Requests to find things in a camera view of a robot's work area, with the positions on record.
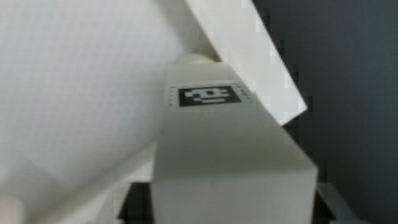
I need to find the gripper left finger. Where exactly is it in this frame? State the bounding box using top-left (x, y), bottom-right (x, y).
top-left (117, 182), bottom-right (154, 224)

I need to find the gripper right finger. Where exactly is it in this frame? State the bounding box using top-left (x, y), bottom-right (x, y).
top-left (316, 182), bottom-right (355, 224)

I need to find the white desk leg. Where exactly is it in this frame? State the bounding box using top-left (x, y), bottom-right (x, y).
top-left (151, 54), bottom-right (318, 224)

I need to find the white desk top tray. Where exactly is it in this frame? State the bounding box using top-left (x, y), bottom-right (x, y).
top-left (0, 0), bottom-right (307, 224)

